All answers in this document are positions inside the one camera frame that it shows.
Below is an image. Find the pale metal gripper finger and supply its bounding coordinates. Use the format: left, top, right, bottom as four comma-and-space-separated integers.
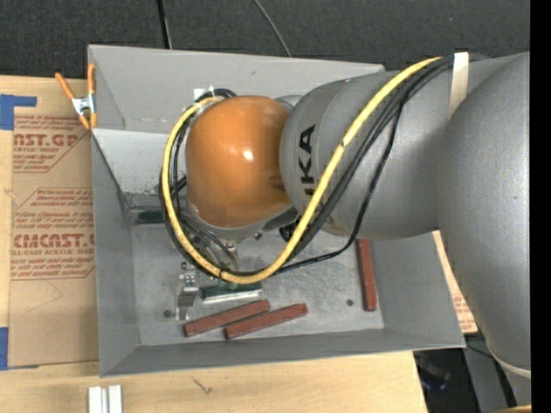
176, 291, 191, 322
182, 273, 201, 308

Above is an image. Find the dark green flat block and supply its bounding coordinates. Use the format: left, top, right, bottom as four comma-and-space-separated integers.
201, 283, 263, 305

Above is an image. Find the red-brown flat block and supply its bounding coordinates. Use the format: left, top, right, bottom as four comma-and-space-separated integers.
355, 237, 379, 312
183, 299, 272, 338
222, 302, 310, 341

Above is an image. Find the brown cardboard board, red print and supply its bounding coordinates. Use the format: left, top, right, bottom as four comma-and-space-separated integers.
0, 74, 480, 372

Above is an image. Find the grey metal bin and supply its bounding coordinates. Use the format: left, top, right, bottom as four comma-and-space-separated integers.
87, 44, 467, 379

